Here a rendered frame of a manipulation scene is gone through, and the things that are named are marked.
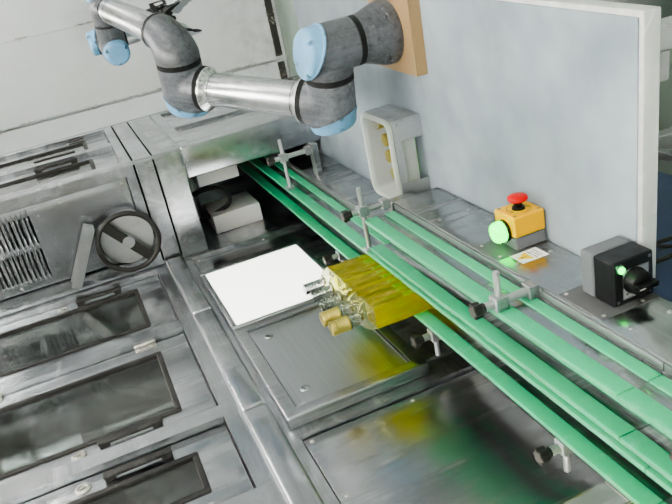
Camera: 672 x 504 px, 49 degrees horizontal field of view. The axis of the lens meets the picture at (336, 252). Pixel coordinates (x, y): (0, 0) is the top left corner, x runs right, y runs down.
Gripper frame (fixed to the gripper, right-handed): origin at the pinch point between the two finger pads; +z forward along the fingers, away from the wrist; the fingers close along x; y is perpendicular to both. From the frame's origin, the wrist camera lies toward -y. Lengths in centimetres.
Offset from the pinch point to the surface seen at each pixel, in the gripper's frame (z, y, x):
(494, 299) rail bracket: 2, -144, -47
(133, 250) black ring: -47, -40, 50
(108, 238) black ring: -53, -33, 47
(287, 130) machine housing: 16.0, -26.6, 36.5
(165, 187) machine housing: -30, -28, 40
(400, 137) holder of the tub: 20, -86, -20
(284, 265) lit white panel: -8, -75, 37
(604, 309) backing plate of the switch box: 14, -157, -54
